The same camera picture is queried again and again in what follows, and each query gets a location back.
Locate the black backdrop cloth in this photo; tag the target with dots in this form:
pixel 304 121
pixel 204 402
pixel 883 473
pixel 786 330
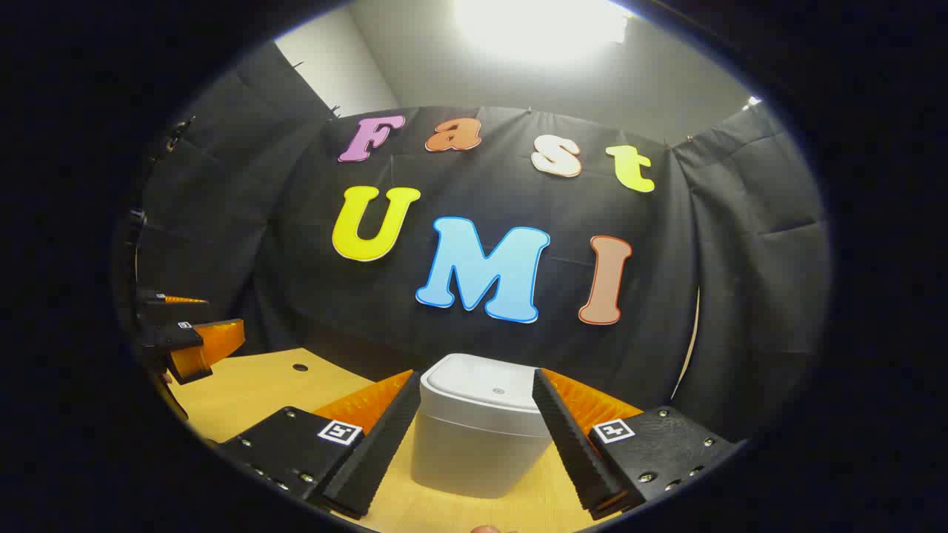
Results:
pixel 296 259

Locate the white desktop garbage bin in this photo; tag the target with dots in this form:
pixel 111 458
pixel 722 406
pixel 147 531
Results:
pixel 474 444

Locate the large ceiling light panel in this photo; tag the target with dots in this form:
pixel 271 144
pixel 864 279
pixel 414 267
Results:
pixel 541 29

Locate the wooden desktop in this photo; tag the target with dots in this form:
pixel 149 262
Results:
pixel 259 392

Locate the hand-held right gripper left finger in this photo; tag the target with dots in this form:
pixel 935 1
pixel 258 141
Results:
pixel 385 437

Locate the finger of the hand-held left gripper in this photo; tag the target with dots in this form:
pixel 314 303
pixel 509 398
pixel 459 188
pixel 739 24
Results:
pixel 200 348
pixel 167 309

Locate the small ceiling light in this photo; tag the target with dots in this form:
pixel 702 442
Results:
pixel 752 101

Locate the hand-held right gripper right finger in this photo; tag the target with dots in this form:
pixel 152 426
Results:
pixel 566 437

